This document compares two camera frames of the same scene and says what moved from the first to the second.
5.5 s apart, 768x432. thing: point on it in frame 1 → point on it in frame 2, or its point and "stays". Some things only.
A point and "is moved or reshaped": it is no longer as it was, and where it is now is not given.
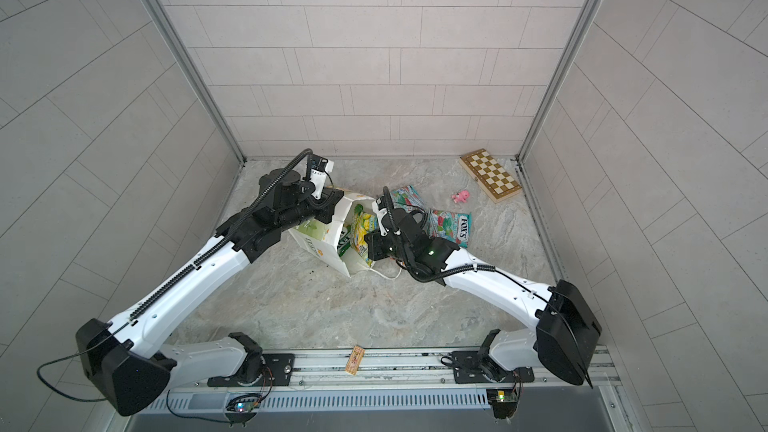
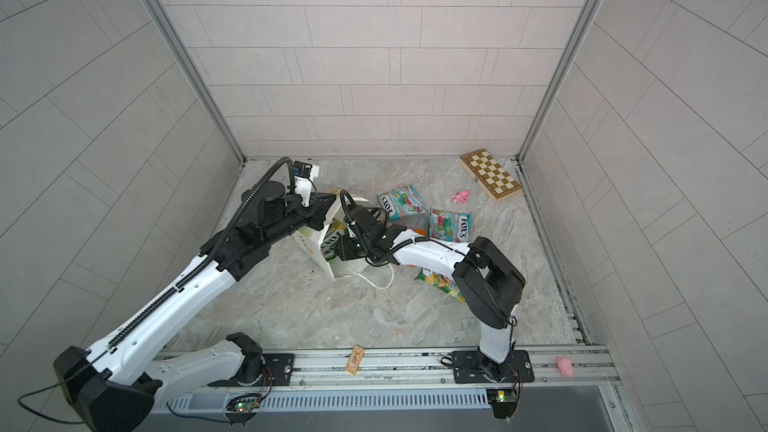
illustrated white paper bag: x=333 y=241 is moved or reshaped
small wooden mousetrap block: x=354 y=360 stays
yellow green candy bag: x=362 y=224 is moved or reshaped
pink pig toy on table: x=464 y=195 stays
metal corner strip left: x=180 y=51 stays
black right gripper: x=375 y=246 → x=345 y=250
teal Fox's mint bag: x=454 y=226 stays
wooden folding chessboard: x=495 y=179 stays
